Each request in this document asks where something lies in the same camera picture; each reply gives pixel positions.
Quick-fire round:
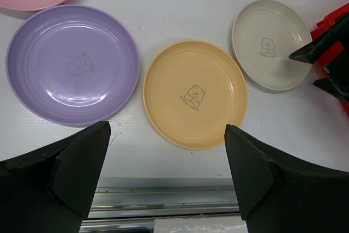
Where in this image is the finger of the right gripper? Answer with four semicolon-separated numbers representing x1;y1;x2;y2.
313;65;348;104
288;12;348;64

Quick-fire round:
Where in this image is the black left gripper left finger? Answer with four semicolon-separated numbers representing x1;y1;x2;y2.
1;121;111;232

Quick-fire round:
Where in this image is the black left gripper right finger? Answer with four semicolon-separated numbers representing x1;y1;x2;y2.
224;125;348;232

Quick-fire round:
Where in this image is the cream plastic plate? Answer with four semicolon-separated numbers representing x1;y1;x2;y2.
231;0;312;91

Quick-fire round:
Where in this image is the red plastic bin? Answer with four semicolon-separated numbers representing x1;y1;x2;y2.
312;4;348;113

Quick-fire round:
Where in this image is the purple plastic plate left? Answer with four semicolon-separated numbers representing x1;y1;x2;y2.
5;4;140;127

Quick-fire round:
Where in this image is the yellow plastic plate front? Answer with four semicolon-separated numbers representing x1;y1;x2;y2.
143;40;248;150

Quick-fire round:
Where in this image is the aluminium table frame rail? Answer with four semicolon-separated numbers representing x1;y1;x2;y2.
80;178;246;232

